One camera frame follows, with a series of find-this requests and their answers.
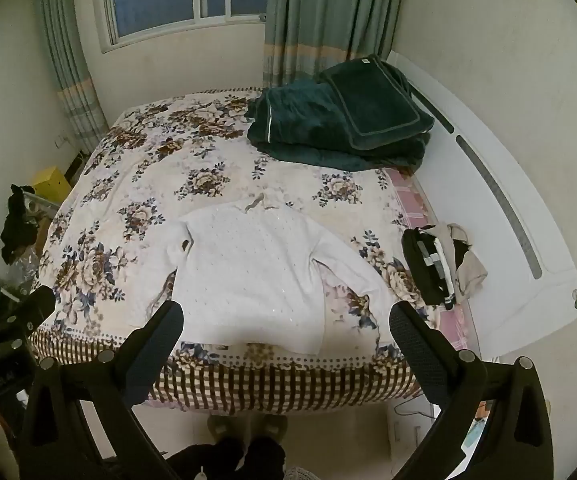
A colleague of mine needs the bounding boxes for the person's legs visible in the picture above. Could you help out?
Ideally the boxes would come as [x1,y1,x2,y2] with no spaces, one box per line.
[168,436,288,480]

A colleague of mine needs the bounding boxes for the dark green pillow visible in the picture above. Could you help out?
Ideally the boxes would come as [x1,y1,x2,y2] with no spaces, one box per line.
[318,54,435,151]

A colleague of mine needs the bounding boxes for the grey-green striped curtain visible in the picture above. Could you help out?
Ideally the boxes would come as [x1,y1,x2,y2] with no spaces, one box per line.
[263,0,409,88]
[33,0,109,153]

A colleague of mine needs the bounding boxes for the black striped garment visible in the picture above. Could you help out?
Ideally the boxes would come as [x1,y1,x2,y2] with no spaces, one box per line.
[401,227,461,311]

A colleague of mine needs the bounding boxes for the yellow box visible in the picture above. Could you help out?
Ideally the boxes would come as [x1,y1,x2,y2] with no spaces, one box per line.
[33,166,72,203]

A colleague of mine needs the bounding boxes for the black floor cable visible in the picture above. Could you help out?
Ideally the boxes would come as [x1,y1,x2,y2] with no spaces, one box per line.
[393,394,436,418]

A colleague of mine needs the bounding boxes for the white knit sweater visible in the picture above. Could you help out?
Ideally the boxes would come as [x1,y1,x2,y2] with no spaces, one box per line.
[156,199,394,356]

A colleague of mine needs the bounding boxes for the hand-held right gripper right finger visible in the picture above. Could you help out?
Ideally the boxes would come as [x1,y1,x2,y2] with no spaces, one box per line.
[389,301,555,480]

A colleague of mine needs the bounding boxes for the beige garment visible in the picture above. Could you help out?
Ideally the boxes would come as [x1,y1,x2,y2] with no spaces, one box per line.
[428,223,489,303]

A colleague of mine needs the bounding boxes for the floral bed sheet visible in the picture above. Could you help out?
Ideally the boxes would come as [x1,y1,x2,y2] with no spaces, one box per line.
[33,87,449,413]

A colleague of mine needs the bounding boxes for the white headboard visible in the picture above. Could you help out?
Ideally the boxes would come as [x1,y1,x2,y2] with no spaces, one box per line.
[385,50,577,346]

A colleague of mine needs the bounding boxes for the black cloth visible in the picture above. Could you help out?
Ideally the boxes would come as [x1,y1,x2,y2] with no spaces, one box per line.
[1,184,39,263]

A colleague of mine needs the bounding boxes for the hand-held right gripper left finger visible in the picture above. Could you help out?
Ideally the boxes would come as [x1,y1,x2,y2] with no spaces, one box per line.
[18,300,185,480]

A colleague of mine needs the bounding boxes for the dark green blanket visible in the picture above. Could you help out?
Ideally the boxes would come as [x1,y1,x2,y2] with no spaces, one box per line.
[247,80,429,171]

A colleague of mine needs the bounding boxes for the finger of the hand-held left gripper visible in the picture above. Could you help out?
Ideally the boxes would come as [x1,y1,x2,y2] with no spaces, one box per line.
[0,285,57,361]

